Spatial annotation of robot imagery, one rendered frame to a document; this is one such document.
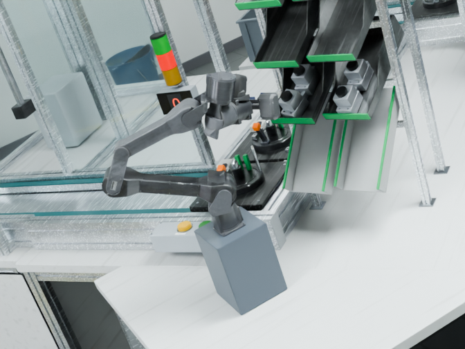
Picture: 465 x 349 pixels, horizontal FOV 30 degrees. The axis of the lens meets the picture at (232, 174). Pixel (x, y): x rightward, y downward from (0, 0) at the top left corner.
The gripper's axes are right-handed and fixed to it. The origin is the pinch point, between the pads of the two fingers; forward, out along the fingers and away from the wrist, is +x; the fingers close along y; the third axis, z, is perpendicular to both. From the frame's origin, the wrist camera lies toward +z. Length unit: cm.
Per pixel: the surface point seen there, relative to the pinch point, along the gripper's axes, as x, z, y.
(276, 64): 9.1, 7.5, -0.6
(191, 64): 330, -46, 317
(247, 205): 12.2, -32.2, 18.3
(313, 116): 13.9, -7.2, -6.4
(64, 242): -3, -44, 82
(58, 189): 18, -35, 107
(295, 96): 13.5, -1.8, -1.8
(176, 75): 22, 3, 46
